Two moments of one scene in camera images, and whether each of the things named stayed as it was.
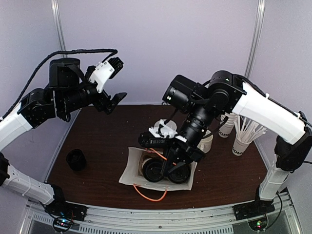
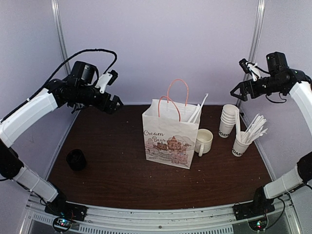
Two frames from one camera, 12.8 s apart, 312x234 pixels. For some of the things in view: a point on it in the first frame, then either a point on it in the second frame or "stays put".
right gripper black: [180, 150] -> [243, 86]
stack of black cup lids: [76, 159] stays put
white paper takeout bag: [146, 168] -> [170, 130]
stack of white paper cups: [225, 130] stays put
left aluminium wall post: [56, 9] stays put
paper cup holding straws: [239, 147] stays put
